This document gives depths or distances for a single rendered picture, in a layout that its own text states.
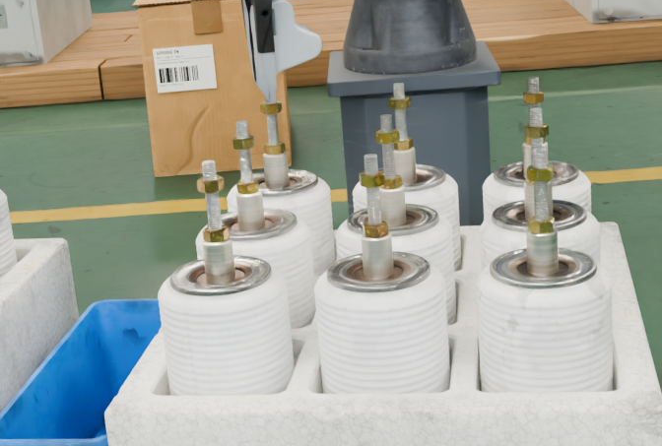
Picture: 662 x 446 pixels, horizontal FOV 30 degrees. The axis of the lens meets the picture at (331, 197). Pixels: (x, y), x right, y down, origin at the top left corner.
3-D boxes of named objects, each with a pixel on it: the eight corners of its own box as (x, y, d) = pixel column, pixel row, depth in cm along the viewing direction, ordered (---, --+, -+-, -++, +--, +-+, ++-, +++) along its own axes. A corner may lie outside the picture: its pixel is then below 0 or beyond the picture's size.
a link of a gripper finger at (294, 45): (329, 99, 109) (320, -5, 107) (263, 108, 108) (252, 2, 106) (322, 95, 112) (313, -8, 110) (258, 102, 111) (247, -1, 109)
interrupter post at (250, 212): (238, 225, 104) (234, 188, 103) (267, 223, 104) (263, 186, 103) (237, 234, 102) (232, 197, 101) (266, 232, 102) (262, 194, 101)
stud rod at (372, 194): (385, 256, 89) (378, 156, 87) (371, 258, 89) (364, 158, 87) (382, 252, 90) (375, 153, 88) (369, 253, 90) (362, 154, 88)
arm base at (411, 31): (344, 52, 148) (338, -31, 145) (470, 43, 147) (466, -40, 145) (343, 78, 134) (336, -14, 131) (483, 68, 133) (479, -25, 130)
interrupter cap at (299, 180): (251, 175, 119) (250, 168, 118) (327, 175, 117) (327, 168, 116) (226, 199, 112) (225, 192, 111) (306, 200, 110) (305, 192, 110)
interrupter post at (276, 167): (269, 183, 116) (266, 150, 115) (294, 183, 115) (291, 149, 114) (261, 191, 113) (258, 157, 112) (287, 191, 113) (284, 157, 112)
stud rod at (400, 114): (406, 166, 111) (401, 85, 109) (396, 166, 112) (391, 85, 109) (410, 163, 112) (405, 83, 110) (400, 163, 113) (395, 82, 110)
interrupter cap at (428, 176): (428, 198, 108) (428, 190, 107) (349, 193, 111) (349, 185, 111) (458, 173, 114) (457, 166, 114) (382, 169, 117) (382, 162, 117)
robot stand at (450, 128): (348, 282, 159) (330, 51, 150) (493, 272, 158) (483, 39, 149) (347, 341, 141) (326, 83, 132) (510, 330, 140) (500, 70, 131)
